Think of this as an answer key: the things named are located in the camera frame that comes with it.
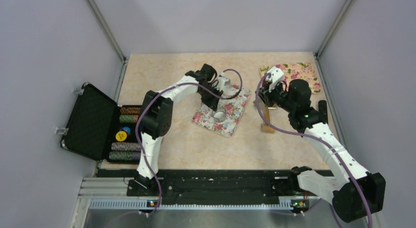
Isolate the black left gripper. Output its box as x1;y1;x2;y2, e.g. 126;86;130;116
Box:
198;84;223;111

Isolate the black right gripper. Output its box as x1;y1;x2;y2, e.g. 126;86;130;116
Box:
257;79;296;113

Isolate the white dough piece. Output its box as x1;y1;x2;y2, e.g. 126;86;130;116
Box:
223;84;240;98

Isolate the wooden dough roller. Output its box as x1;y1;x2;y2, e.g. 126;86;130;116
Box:
259;101;275;134

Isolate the white floral tray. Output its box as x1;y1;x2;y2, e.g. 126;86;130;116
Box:
192;88;251;137

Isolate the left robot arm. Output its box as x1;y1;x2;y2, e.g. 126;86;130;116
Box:
134;64;223;195

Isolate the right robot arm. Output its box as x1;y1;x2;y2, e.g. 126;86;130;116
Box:
256;79;386;226

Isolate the yellow floral tray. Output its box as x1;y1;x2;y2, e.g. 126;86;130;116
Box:
275;63;322;95

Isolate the blue poker chip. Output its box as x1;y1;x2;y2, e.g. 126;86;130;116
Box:
121;127;131;134

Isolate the yellow poker chip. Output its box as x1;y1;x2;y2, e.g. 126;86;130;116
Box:
115;130;128;142

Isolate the black poker chip case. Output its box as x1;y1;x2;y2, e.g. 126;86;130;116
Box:
60;82;141;163

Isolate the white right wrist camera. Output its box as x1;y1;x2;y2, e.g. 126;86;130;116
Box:
265;66;284;92

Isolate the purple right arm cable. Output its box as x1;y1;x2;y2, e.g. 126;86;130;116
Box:
255;73;374;228

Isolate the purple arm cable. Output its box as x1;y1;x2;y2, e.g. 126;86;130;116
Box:
255;73;374;228
134;69;244;217

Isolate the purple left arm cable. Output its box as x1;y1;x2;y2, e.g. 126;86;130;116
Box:
134;69;244;217

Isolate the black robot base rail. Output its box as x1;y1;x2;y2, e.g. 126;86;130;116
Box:
126;169;321;206

